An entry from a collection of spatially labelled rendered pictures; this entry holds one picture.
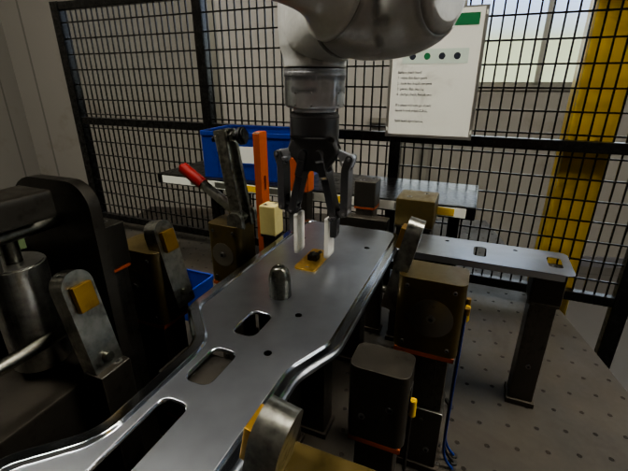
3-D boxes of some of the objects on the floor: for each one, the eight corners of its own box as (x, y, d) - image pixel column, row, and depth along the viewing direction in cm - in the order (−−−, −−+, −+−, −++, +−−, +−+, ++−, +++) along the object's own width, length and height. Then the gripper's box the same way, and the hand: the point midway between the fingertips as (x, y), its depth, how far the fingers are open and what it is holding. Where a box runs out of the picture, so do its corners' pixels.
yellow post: (534, 495, 131) (821, -448, 57) (476, 476, 137) (666, -393, 63) (529, 451, 146) (750, -336, 72) (478, 435, 153) (632, -301, 78)
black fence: (577, 524, 122) (808, -89, 65) (112, 361, 193) (26, -1, 136) (568, 485, 134) (759, -63, 77) (134, 345, 205) (64, 6, 148)
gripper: (249, 109, 59) (257, 252, 68) (364, 113, 53) (357, 270, 61) (274, 107, 65) (278, 237, 74) (378, 110, 59) (369, 252, 68)
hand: (314, 235), depth 66 cm, fingers open, 5 cm apart
